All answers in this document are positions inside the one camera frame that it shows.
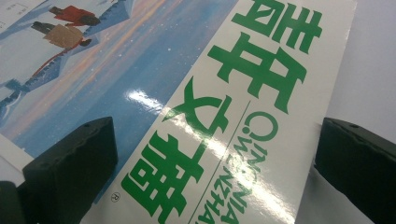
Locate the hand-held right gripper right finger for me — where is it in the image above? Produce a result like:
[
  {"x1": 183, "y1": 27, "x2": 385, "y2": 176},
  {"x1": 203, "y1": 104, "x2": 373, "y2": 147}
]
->
[{"x1": 314, "y1": 117, "x2": 396, "y2": 224}]

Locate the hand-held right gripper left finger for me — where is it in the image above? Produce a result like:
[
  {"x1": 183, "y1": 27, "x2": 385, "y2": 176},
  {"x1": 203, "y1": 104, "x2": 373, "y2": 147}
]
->
[{"x1": 21, "y1": 116, "x2": 120, "y2": 224}]

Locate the white magazine green title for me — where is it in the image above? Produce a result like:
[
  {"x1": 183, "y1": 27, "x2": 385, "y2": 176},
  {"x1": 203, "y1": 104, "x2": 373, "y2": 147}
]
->
[{"x1": 0, "y1": 0, "x2": 359, "y2": 224}]

